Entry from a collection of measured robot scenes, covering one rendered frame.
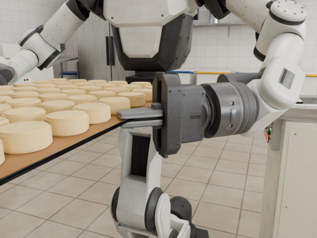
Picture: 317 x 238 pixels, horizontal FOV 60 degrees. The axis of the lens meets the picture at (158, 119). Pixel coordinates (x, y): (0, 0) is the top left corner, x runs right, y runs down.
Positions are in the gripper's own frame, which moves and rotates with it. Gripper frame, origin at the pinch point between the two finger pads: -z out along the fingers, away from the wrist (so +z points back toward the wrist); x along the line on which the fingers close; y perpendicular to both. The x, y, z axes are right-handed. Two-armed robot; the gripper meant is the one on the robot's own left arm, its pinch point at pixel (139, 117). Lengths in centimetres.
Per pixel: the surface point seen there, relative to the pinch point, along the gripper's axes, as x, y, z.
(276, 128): -20, -42, 73
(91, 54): 9, -481, 80
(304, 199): -48, -31, 80
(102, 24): 60, -462, 98
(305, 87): -39, -250, 350
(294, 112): -12, -36, 75
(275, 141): -26, -42, 73
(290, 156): -30, -35, 74
